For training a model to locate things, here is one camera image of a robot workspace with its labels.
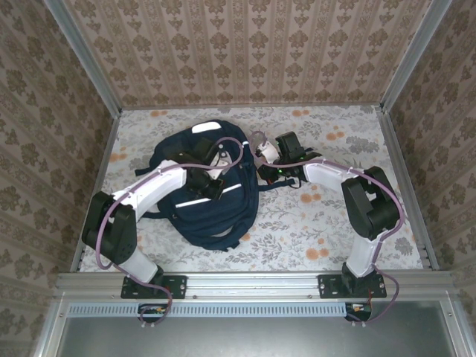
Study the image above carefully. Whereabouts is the aluminium corner post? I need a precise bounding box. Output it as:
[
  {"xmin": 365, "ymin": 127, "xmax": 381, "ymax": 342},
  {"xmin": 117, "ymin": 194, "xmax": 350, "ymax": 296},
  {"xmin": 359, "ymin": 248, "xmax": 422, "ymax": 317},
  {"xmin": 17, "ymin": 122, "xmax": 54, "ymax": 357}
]
[
  {"xmin": 379, "ymin": 0, "xmax": 453, "ymax": 112},
  {"xmin": 43, "ymin": 0, "xmax": 123, "ymax": 116}
]

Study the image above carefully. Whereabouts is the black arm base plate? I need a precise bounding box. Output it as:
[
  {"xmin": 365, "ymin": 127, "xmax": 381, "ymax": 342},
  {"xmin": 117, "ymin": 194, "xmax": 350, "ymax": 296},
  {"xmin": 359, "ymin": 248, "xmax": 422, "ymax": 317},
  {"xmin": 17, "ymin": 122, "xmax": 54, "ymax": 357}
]
[
  {"xmin": 120, "ymin": 274, "xmax": 187, "ymax": 300},
  {"xmin": 318, "ymin": 274, "xmax": 387, "ymax": 300}
]

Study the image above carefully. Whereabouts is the grey slotted cable duct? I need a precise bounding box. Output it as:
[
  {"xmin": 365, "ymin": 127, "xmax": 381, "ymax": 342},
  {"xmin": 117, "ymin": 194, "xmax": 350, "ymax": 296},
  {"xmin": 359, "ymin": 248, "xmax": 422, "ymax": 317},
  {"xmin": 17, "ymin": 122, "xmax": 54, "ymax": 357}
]
[{"xmin": 68, "ymin": 301, "xmax": 349, "ymax": 318}]

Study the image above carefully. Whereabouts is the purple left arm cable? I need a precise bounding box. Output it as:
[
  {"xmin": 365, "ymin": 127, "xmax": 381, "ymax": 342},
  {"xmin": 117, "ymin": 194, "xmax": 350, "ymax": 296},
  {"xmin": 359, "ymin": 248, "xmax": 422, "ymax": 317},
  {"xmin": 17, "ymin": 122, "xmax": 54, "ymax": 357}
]
[{"xmin": 94, "ymin": 136, "xmax": 248, "ymax": 328}]

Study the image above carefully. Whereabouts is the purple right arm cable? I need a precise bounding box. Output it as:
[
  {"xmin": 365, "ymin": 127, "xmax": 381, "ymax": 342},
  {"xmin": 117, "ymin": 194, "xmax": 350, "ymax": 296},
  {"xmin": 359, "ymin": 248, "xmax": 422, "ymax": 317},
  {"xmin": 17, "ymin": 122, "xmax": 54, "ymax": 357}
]
[{"xmin": 248, "ymin": 129, "xmax": 406, "ymax": 325}]

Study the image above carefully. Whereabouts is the black connector with orange wires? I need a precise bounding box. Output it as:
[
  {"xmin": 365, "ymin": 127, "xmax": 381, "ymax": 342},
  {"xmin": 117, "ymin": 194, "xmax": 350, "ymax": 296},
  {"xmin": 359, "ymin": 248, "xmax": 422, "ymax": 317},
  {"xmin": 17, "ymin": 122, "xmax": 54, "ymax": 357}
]
[
  {"xmin": 138, "ymin": 303, "xmax": 168, "ymax": 323},
  {"xmin": 344, "ymin": 302, "xmax": 373, "ymax": 321}
]

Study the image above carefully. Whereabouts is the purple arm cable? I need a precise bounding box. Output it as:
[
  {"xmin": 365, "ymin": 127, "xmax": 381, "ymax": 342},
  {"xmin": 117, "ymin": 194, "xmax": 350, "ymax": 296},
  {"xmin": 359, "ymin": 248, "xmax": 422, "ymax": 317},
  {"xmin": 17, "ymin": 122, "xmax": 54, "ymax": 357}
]
[
  {"xmin": 248, "ymin": 129, "xmax": 406, "ymax": 325},
  {"xmin": 94, "ymin": 136, "xmax": 248, "ymax": 328}
]

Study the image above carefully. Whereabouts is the navy blue backpack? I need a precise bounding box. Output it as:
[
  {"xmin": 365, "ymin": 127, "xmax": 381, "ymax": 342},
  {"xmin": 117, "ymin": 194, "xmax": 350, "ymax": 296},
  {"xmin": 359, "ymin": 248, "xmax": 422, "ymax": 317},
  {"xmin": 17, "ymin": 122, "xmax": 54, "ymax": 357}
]
[{"xmin": 134, "ymin": 118, "xmax": 303, "ymax": 252}]

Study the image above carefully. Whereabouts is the grey metal sheet panel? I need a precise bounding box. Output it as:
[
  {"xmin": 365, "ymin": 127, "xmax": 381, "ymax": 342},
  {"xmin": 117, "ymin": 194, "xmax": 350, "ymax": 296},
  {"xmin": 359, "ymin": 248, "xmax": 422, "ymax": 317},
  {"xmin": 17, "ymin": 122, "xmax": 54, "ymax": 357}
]
[{"xmin": 55, "ymin": 300, "xmax": 458, "ymax": 357}]

